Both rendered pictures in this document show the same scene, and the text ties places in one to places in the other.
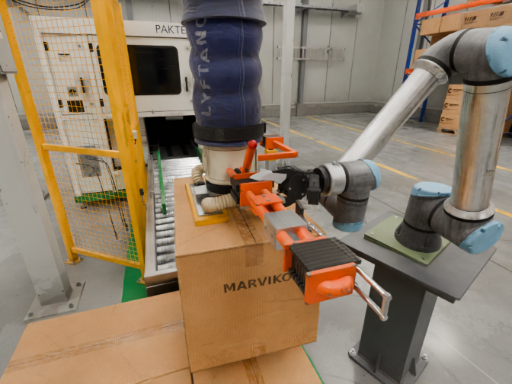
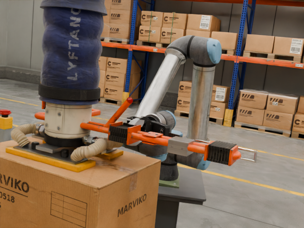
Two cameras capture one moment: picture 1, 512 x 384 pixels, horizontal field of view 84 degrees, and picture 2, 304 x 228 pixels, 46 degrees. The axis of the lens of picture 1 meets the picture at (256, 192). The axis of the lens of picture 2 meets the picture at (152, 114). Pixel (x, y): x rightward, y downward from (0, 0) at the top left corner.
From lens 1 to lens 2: 87 cm
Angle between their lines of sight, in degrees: 46
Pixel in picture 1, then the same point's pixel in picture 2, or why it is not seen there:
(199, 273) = (108, 201)
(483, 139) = (206, 97)
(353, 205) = not seen: hidden behind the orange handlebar
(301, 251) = (216, 145)
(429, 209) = not seen: hidden behind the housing
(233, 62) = (95, 41)
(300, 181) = (149, 125)
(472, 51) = (199, 49)
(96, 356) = not seen: outside the picture
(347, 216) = (162, 149)
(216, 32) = (88, 20)
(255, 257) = (133, 183)
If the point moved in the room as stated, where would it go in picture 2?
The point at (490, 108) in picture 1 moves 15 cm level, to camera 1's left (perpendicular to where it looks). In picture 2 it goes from (209, 79) to (190, 78)
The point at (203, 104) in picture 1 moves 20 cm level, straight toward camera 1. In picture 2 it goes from (69, 70) to (114, 78)
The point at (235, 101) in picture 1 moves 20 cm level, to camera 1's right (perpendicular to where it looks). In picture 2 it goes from (94, 70) to (135, 72)
